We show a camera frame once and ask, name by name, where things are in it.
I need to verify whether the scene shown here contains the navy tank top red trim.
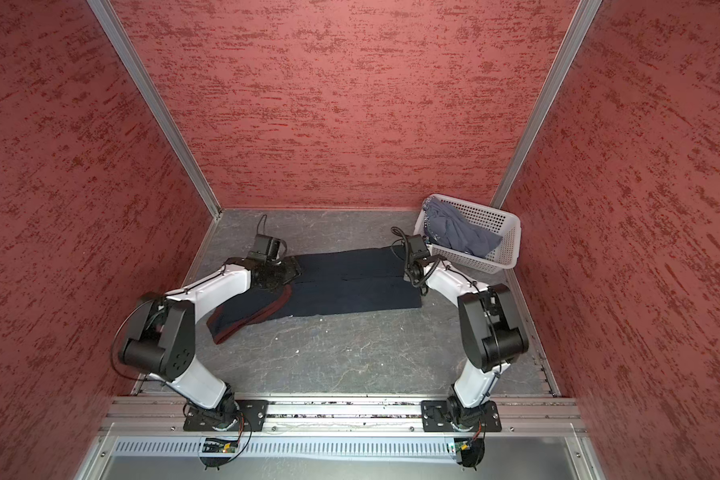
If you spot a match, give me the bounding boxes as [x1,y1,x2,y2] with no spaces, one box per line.
[206,246,422,344]

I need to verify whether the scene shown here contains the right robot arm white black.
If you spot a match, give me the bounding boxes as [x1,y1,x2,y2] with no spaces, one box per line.
[404,255,529,431]

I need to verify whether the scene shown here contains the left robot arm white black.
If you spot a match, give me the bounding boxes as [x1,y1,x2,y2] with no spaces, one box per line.
[117,257,301,432]

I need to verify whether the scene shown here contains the grey blue tank top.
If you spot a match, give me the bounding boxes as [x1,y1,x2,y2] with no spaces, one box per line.
[423,197,502,258]

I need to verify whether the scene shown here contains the white plastic laundry basket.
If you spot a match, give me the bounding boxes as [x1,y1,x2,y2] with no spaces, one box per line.
[414,194,522,274]

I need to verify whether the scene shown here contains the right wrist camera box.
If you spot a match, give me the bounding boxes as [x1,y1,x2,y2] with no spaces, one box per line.
[404,235,430,262]

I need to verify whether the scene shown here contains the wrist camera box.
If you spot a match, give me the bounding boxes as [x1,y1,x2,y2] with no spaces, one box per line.
[247,234,288,264]
[404,235,430,262]

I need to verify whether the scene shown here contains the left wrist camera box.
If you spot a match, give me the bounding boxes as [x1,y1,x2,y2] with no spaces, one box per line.
[247,234,288,264]

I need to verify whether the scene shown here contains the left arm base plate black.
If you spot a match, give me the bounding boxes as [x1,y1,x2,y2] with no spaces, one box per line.
[183,400,269,434]

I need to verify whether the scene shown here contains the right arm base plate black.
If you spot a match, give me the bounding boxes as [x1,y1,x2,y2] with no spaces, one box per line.
[420,396,502,434]

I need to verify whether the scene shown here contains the left controller board with wires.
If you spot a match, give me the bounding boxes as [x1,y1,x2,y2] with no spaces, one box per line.
[198,438,240,470]

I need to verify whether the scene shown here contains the controller board with wires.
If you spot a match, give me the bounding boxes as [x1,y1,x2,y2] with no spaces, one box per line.
[198,438,240,470]
[453,439,485,470]

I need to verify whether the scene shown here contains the right controller board with wires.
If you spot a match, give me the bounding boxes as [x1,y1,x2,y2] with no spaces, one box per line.
[453,439,485,470]

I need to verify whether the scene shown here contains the white slotted cable duct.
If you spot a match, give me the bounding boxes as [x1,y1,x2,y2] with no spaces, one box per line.
[111,437,455,463]

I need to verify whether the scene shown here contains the aluminium mounting rail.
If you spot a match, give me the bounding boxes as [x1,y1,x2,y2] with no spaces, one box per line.
[98,393,589,438]

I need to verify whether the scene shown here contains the right aluminium corner post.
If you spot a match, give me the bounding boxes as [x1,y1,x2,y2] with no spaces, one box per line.
[491,0,602,208]

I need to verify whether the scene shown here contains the aluminium corner post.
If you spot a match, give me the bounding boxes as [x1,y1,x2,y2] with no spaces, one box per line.
[491,0,602,208]
[87,0,223,221]

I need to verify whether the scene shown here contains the left aluminium corner post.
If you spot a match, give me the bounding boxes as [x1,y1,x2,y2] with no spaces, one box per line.
[87,0,223,221]

